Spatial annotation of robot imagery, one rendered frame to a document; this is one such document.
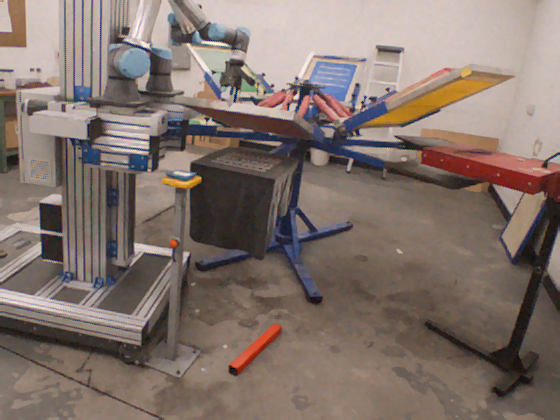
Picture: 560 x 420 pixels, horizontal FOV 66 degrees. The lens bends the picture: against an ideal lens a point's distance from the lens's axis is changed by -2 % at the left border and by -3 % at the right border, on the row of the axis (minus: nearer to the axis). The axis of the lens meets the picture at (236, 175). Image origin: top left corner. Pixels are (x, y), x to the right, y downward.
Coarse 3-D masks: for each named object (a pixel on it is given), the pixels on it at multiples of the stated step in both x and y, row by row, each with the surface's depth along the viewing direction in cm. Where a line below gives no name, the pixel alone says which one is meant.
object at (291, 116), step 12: (180, 96) 204; (216, 108) 198; (228, 108) 196; (240, 108) 194; (252, 108) 192; (264, 108) 190; (288, 120) 191; (300, 120) 199; (264, 132) 271; (312, 132) 230
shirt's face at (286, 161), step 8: (216, 152) 242; (224, 152) 244; (240, 152) 248; (248, 152) 250; (256, 152) 252; (200, 160) 222; (208, 160) 224; (288, 160) 240; (296, 160) 241; (224, 168) 212; (232, 168) 213; (240, 168) 214; (272, 168) 220; (280, 168) 221; (264, 176) 205; (272, 176) 206
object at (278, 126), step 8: (256, 120) 214; (264, 120) 207; (272, 120) 202; (280, 120) 195; (264, 128) 244; (272, 128) 236; (280, 128) 228; (288, 128) 221; (296, 128) 214; (296, 136) 258; (304, 136) 248
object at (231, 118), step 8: (208, 112) 219; (216, 112) 212; (224, 112) 206; (232, 112) 200; (224, 120) 248; (232, 120) 238; (240, 120) 230; (248, 120) 223; (248, 128) 265; (256, 128) 254
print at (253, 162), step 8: (232, 152) 246; (216, 160) 225; (224, 160) 227; (232, 160) 228; (240, 160) 230; (248, 160) 231; (256, 160) 233; (264, 160) 235; (272, 160) 236; (280, 160) 238; (248, 168) 217; (256, 168) 217; (264, 168) 219
